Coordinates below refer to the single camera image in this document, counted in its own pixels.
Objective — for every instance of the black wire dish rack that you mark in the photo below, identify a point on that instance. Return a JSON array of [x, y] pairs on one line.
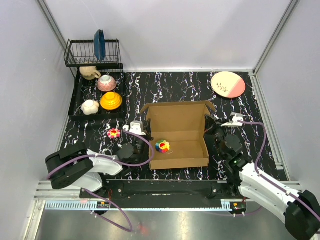
[[81, 53]]

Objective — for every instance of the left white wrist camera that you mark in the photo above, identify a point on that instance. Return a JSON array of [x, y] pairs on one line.
[[135, 127]]

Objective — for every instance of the pink flower toy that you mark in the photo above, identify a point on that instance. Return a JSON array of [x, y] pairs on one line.
[[113, 133]]

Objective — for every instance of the blue plate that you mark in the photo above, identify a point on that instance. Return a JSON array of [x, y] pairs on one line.
[[99, 45]]

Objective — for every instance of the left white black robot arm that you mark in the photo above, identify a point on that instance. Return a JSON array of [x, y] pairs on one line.
[[79, 166]]

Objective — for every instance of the yellow ribbed bowl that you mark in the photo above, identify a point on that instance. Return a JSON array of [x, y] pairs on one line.
[[111, 101]]

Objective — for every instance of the white flower shaped cup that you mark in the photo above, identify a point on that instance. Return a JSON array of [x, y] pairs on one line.
[[90, 107]]

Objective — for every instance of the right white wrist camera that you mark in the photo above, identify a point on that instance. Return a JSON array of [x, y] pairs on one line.
[[236, 120]]

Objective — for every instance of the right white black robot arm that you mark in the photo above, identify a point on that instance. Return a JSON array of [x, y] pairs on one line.
[[299, 211]]

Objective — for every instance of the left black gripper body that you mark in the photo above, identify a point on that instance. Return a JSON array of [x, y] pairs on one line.
[[140, 145]]

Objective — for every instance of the rainbow flower toy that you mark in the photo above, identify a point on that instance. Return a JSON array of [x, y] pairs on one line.
[[162, 146]]

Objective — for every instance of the beige mug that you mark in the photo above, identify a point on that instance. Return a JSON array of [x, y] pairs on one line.
[[89, 72]]

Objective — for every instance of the pink patterned bowl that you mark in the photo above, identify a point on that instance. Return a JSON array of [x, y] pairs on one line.
[[106, 83]]

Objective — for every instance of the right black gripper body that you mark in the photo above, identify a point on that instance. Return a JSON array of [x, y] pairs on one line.
[[218, 132]]

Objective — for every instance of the black tray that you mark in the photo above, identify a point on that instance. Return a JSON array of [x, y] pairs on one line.
[[88, 90]]

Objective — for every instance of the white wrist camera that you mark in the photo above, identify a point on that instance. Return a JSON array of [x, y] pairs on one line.
[[236, 120], [135, 127]]

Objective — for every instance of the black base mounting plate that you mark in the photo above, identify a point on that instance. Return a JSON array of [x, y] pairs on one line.
[[165, 194]]

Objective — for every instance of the pink cream round plate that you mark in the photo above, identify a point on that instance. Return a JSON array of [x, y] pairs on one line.
[[228, 84]]

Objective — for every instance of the brown cardboard box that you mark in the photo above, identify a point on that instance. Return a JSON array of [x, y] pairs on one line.
[[182, 125]]

